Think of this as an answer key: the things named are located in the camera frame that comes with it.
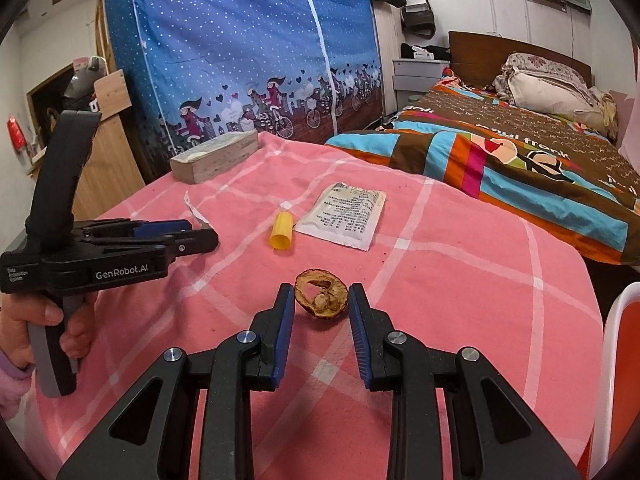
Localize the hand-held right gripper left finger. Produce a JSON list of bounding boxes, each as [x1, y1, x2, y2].
[[56, 282, 296, 480]]

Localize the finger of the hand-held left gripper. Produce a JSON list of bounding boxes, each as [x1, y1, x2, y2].
[[80, 228, 220, 268], [80, 218, 193, 241]]

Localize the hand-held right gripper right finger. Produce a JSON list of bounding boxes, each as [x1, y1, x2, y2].
[[348, 282, 583, 480]]

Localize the dried apple slice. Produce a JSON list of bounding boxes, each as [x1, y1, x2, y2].
[[293, 269, 349, 321]]

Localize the white and orange bin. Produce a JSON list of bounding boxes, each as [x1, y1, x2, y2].
[[590, 282, 640, 480]]

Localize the person's left hand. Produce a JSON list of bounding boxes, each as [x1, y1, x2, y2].
[[0, 291, 98, 373]]

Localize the thin white paper scrap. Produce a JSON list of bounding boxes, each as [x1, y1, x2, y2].
[[183, 191, 213, 231]]

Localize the wooden cabinet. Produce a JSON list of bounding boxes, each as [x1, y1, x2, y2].
[[75, 105, 146, 221]]

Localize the yellow plastic cap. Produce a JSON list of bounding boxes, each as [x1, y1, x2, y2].
[[269, 211, 296, 251]]

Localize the beige tissue box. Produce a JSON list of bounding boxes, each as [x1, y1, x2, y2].
[[170, 129, 259, 184]]

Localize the pink checked cloth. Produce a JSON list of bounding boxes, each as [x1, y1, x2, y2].
[[22, 132, 603, 480]]

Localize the white printed sachet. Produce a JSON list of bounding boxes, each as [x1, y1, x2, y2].
[[294, 182, 388, 252]]

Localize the red hanging object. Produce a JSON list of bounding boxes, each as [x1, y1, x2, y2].
[[6, 117, 28, 153]]

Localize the light wooden board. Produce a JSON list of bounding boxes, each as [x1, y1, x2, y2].
[[92, 71, 133, 113]]

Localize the grey bag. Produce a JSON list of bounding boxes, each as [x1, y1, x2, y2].
[[62, 55, 108, 103]]

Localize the blue dotted wardrobe cover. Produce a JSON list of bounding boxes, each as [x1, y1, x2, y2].
[[102, 0, 386, 171]]

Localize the bed with colourful striped blanket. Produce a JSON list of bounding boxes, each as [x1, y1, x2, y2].
[[325, 67, 640, 266]]

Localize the grey nightstand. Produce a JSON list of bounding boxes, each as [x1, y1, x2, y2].
[[391, 57, 451, 111]]

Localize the black bundle on nightstand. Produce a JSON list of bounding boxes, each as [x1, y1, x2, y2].
[[400, 43, 451, 61]]

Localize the cream pillow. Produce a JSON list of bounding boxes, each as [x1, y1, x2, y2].
[[492, 71, 598, 118]]

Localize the brown wooden headboard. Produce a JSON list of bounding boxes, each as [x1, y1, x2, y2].
[[448, 31, 593, 91]]

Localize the beige and brown handbag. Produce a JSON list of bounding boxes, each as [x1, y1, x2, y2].
[[401, 0, 437, 38]]

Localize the floral patterned pillow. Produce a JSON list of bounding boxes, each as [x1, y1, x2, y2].
[[502, 52, 588, 88]]

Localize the pink embroidered cloth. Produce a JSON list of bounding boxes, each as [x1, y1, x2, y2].
[[607, 91, 640, 163]]

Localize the yellow floral cloth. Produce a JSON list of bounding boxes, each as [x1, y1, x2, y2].
[[587, 87, 621, 138]]

